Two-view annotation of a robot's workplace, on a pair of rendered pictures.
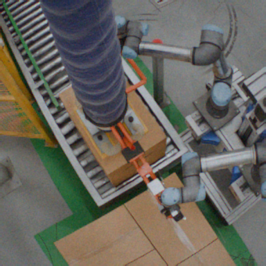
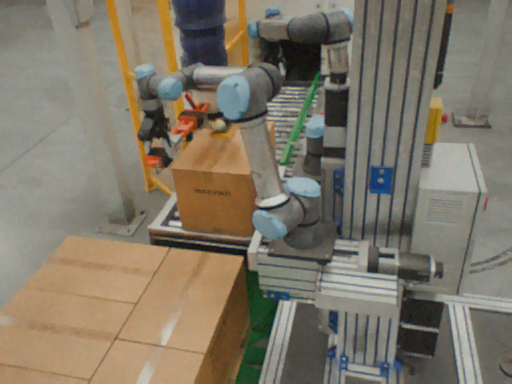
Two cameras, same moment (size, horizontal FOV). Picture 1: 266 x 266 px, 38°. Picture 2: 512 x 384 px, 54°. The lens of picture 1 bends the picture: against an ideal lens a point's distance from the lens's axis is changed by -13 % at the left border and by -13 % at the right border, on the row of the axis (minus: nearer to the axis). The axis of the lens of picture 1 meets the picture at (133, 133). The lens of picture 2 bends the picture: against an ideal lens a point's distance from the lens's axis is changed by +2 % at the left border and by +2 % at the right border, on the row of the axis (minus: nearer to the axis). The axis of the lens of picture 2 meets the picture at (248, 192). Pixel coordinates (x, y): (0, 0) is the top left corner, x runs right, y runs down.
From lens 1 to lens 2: 2.09 m
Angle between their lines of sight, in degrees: 45
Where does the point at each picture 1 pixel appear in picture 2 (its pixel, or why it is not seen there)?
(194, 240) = (179, 330)
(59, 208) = not seen: hidden behind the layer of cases
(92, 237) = (106, 252)
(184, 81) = not seen: hidden behind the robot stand
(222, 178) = (303, 346)
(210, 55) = (307, 19)
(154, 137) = (238, 169)
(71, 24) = not seen: outside the picture
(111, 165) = (182, 165)
